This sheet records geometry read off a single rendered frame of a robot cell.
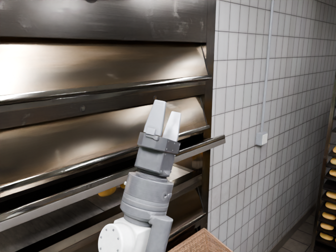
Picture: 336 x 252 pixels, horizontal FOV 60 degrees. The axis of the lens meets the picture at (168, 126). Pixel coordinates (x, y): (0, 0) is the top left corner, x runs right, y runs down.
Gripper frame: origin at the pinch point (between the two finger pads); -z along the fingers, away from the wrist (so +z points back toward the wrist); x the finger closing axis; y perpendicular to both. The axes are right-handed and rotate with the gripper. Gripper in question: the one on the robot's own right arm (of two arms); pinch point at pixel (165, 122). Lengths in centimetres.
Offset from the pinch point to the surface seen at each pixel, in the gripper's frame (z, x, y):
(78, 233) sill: 45, -48, 40
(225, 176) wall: 13, -136, -1
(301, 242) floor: 63, -277, -75
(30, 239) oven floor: 50, -40, 53
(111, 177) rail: 19, -38, 27
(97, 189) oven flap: 24, -34, 29
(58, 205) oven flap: 29, -23, 34
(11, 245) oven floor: 52, -35, 57
